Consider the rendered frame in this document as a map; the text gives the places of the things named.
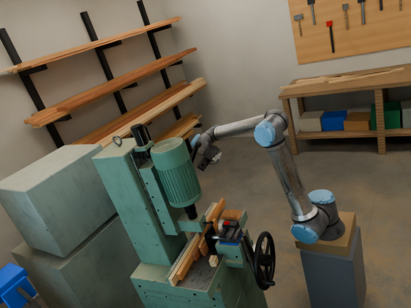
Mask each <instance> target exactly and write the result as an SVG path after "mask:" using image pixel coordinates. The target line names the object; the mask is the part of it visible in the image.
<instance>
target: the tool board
mask: <svg viewBox="0 0 411 308"><path fill-rule="evenodd" d="M288 5H289V12H290V16H291V23H292V31H293V35H294V42H295V49H296V53H297V61H298V64H305V63H309V62H316V61H323V60H327V59H334V58H339V57H346V56H353V55H357V54H364V53H371V52H375V51H382V50H389V49H393V48H400V47H405V46H411V0H288Z"/></svg>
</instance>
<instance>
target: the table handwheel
mask: <svg viewBox="0 0 411 308"><path fill-rule="evenodd" d="M265 237H267V246H266V250H265V254H261V255H260V253H261V246H262V242H263V240H264V238H265ZM269 247H270V254H268V251H269ZM251 257H252V259H253V262H254V275H255V279H256V283H257V285H258V287H259V288H260V289H261V290H263V291H265V290H268V289H269V287H270V285H265V284H263V282H262V279H261V274H260V265H261V266H265V272H266V277H267V280H268V281H272V280H273V277H274V273H275V245H274V242H273V238H272V236H271V234H270V233H269V232H268V231H263V232H261V234H260V235H259V236H258V239H257V242H256V246H255V250H254V255H253V256H252V255H251ZM268 266H269V267H270V270H269V272H268Z"/></svg>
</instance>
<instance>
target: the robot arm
mask: <svg viewBox="0 0 411 308"><path fill-rule="evenodd" d="M288 126H289V118H288V116H287V114H286V113H285V112H284V111H282V110H280V109H271V110H268V111H266V112H265V114H263V115H259V116H256V117H252V118H249V119H245V120H241V121H238V122H233V123H229V124H226V125H222V126H218V125H214V126H212V127H211V128H210V129H208V130H207V131H206V132H205V133H203V134H201V135H200V134H197V135H196V136H195V137H194V138H193V140H192V141H191V146H192V147H193V148H194V149H195V148H196V146H195V142H196V141H200V142H201V143H202V145H201V147H200V148H198V153H199V154H200V155H201V156H202V157H203V159H202V160H201V162H200V163H199V164H198V166H197V168H198V169H200V170H202V171H204V170H205V169H206V167H207V166H208V165H209V164H212V165H214V164H217V163H219V162H220V159H221V154H222V153H221V152H220V153H219V151H220V149H219V148H218V147H217V146H215V145H213V143H214V142H215V141H217V140H221V139H225V138H230V137H234V136H239V135H243V134H248V133H253V132H254V138H255V140H256V142H257V143H259V145H261V146H263V147H264V148H265V150H266V152H267V154H268V157H269V158H270V161H271V163H272V166H273V168H274V170H275V172H276V175H277V177H278V180H279V181H280V184H281V186H282V188H283V191H284V193H285V195H286V197H287V200H288V202H289V205H290V206H291V209H292V213H291V218H292V220H293V222H294V224H293V225H292V227H291V233H292V234H293V236H294V237H295V238H296V239H297V240H299V241H300V242H302V243H305V244H314V243H316V242H317V240H318V239H320V240H323V241H333V240H337V239H338V238H341V237H342V236H343V235H344V233H345V231H346V228H345V225H344V223H343V222H342V220H341V219H340V218H339V214H338V209H337V206H336V201H335V197H334V195H333V193H332V192H331V191H329V190H326V189H319V190H315V191H312V192H310V193H309V194H308V193H307V192H306V189H305V186H304V184H303V182H302V179H301V177H300V174H299V172H298V169H297V167H296V165H295V162H294V160H293V157H292V155H291V152H290V150H289V147H288V146H287V143H286V139H285V137H284V134H283V132H284V131H285V130H286V129H287V127H288Z"/></svg>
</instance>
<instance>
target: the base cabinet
mask: <svg viewBox="0 0 411 308"><path fill-rule="evenodd" d="M136 291H137V292H138V295H139V297H140V298H141V301H142V302H143V304H144V306H145V308H268V305H267V302H266V299H265V295H264V291H263V290H261V289H260V288H259V287H258V285H257V283H256V279H255V276H254V274H253V271H252V269H251V267H250V264H249V263H248V262H246V263H245V266H244V268H239V269H238V272H237V274H236V276H235V279H234V281H233V283H232V286H231V289H230V291H229V294H228V297H227V298H226V301H225V303H224V304H221V303H217V302H210V301H204V300H200V299H193V298H187V297H183V296H176V295H170V294H166V293H159V292H155V291H149V290H142V289H138V288H136Z"/></svg>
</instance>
